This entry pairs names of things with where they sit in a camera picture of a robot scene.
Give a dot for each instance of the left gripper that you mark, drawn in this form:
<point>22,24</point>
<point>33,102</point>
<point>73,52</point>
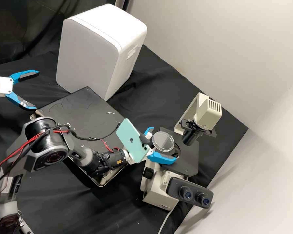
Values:
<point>0,85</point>

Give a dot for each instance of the right wrist camera phone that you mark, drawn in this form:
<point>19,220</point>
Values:
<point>131,141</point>

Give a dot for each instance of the cream microscope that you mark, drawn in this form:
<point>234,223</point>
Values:
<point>156,185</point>

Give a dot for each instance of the white box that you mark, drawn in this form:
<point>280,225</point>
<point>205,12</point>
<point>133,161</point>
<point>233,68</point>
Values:
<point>92,53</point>

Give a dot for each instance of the petri dish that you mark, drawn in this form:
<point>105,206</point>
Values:
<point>163,141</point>

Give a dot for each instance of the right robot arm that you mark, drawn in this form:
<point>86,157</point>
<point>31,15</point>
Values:
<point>47,143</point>

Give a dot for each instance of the black tray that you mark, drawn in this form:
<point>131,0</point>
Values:
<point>80,109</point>

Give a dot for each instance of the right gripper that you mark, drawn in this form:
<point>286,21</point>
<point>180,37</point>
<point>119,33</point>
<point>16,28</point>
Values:
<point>129,157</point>

